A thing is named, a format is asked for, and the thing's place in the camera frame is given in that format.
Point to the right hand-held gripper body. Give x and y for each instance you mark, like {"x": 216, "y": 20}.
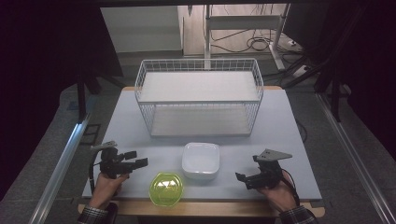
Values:
{"x": 269, "y": 174}

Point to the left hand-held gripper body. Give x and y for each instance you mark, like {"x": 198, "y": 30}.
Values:
{"x": 109, "y": 163}

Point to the green translucent plastic bowl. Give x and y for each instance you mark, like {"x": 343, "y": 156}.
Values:
{"x": 166, "y": 189}

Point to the white square bowl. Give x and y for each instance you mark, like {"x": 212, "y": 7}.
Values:
{"x": 200, "y": 160}

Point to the person's right hand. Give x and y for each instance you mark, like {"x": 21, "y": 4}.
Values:
{"x": 280, "y": 194}

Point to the person's left hand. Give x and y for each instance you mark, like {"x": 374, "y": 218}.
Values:
{"x": 106, "y": 189}

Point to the person's dark knee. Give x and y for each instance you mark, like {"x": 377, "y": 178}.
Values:
{"x": 112, "y": 213}

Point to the black metal stand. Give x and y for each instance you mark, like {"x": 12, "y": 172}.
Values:
{"x": 335, "y": 99}
{"x": 81, "y": 99}

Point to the white power strip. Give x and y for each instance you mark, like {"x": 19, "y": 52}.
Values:
{"x": 301, "y": 71}

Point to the black curtain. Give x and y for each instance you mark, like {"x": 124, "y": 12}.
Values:
{"x": 370, "y": 62}
{"x": 40, "y": 77}

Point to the black floor frame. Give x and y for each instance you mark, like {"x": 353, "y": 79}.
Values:
{"x": 91, "y": 134}

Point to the aluminium rail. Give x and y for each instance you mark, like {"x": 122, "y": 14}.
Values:
{"x": 351, "y": 155}
{"x": 62, "y": 161}

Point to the white desk frame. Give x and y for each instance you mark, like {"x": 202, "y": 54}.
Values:
{"x": 246, "y": 22}

